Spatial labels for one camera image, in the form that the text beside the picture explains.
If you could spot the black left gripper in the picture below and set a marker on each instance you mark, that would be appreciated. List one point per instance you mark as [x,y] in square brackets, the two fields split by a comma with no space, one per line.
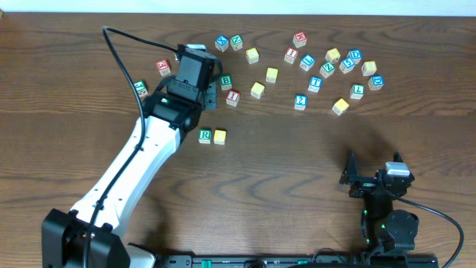
[211,96]

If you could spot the yellow block near I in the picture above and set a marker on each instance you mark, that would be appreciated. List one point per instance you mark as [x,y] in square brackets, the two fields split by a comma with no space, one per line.
[257,90]

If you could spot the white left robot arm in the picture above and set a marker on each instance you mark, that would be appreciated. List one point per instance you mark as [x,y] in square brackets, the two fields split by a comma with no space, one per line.
[89,235]

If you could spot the blue D block right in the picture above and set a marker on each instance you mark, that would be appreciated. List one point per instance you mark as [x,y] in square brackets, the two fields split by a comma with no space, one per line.
[376,82]

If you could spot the yellow K block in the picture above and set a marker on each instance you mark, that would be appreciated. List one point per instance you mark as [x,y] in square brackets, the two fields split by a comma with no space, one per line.
[340,106]

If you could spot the red i block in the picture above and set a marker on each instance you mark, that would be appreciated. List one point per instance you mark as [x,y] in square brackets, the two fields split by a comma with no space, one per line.
[232,98]
[290,55]

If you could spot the red I block upper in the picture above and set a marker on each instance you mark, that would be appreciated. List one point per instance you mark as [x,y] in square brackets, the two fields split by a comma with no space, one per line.
[290,55]

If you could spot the yellow 8 block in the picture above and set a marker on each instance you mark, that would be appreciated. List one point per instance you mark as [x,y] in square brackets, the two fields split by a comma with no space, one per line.
[368,68]

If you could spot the red I block lower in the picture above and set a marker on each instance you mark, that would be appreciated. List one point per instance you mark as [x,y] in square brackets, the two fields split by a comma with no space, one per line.
[232,98]

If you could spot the yellow block far centre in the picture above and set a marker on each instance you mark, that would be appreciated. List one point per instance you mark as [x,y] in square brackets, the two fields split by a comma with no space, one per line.
[252,55]

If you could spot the green 7 block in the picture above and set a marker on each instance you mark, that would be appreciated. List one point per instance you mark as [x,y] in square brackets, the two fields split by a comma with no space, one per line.
[357,92]

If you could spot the blue T block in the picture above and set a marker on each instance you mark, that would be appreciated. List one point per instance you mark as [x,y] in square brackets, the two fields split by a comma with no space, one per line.
[315,84]

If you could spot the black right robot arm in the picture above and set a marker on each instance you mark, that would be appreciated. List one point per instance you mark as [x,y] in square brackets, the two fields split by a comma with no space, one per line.
[386,229]

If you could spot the green R block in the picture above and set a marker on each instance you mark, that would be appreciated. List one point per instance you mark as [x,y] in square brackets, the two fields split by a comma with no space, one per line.
[205,136]

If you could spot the blue 5 block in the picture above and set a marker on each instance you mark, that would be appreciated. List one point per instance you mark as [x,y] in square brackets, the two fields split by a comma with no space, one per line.
[346,65]

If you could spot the red block far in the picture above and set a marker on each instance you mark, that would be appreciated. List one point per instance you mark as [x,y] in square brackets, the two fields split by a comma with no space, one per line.
[299,39]

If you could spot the green J block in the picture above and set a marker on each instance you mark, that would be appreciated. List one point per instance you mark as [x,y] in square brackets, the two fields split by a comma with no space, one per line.
[141,88]

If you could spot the yellow block middle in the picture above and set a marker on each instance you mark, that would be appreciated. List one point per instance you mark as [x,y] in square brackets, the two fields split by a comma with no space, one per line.
[271,75]

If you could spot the blue X block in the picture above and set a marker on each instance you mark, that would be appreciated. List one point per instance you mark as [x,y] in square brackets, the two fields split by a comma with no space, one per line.
[222,43]

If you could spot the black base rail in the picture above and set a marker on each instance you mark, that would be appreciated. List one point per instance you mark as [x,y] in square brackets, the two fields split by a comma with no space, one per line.
[323,259]

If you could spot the blue L block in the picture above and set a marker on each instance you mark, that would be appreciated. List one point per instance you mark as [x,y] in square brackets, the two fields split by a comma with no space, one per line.
[307,62]

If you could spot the yellow block with ball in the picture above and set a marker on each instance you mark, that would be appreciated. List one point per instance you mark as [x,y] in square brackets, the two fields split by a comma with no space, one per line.
[333,55]

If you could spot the red A block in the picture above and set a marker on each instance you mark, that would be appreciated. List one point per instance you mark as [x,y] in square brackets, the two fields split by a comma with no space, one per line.
[163,67]

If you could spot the green N block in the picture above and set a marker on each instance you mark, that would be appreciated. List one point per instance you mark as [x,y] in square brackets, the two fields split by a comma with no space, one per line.
[236,42]

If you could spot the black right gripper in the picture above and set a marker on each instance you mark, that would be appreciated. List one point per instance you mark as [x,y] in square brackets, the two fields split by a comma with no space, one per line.
[366,182]

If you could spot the green B block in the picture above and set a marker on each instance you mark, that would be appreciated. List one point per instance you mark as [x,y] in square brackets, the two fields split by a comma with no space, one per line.
[226,82]

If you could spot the blue 2 block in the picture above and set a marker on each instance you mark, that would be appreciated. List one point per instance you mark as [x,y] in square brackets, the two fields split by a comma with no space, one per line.
[300,102]

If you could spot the blue D block far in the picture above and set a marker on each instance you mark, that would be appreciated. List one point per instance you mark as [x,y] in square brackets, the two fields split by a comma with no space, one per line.
[354,55]

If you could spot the green Z block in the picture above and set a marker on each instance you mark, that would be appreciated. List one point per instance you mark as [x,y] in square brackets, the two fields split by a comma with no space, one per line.
[327,69]

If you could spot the blue d block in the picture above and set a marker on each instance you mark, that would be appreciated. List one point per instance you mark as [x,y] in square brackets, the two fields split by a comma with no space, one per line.
[354,55]
[376,82]

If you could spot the yellow O block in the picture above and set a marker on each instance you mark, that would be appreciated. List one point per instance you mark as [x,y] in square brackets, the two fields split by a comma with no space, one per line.
[219,137]

